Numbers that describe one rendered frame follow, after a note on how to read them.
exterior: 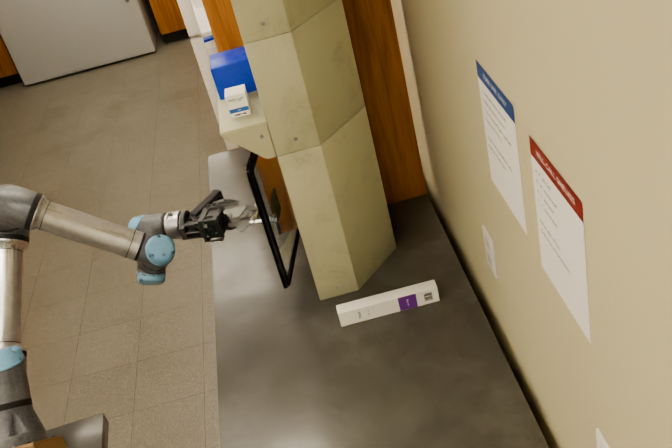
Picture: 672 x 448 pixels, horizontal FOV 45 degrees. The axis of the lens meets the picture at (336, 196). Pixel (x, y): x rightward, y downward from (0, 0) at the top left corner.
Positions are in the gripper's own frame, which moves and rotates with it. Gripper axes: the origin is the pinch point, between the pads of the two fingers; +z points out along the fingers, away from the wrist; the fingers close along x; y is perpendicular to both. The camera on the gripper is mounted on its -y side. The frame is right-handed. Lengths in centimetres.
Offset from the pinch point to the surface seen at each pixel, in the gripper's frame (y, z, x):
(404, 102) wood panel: -36, 41, 7
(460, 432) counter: 57, 50, -26
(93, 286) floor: -129, -146, -120
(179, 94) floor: -349, -159, -120
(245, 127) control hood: 10.4, 8.2, 30.8
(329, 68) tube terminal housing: -1.8, 28.8, 37.0
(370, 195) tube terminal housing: -5.3, 30.9, -3.2
